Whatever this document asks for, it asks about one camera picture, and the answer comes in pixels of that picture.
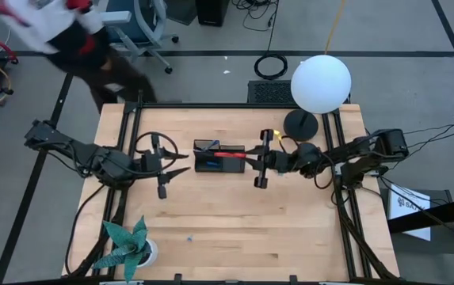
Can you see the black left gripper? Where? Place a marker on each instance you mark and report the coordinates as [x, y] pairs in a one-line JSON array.
[[149, 164]]

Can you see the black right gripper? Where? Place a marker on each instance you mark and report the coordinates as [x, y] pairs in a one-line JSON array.
[[278, 162]]

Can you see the small teal blue clip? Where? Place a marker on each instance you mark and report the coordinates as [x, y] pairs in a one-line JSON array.
[[213, 163]]

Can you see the lavender marbled click pen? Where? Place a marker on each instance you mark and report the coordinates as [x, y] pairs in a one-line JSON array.
[[210, 145]]

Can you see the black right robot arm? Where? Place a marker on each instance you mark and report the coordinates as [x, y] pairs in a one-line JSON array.
[[389, 142]]

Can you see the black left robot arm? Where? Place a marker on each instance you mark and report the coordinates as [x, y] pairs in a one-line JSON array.
[[104, 162]]

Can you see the black mesh desk organizer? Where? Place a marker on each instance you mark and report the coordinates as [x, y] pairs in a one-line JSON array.
[[232, 164]]

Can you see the blue grey office chair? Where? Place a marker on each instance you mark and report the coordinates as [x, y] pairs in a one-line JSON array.
[[139, 27]]

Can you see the black floor vent grille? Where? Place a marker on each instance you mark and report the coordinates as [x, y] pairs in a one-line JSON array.
[[270, 92]]

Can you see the green succulent in white pot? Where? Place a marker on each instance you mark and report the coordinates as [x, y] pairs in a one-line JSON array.
[[129, 247]]

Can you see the white globe table lamp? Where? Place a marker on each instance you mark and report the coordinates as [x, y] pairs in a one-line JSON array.
[[321, 83]]

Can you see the black table edge clamp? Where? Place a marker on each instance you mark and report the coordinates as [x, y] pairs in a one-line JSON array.
[[177, 278], [293, 279]]

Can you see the black computer tower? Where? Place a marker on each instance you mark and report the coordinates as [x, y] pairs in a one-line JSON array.
[[212, 12]]

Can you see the person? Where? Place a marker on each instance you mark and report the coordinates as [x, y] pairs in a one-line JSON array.
[[76, 43]]

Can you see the white printed paper sheet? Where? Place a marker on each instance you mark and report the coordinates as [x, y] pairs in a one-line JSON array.
[[409, 213]]

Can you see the black aluminium table frame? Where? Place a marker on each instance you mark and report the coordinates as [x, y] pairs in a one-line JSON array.
[[131, 126]]

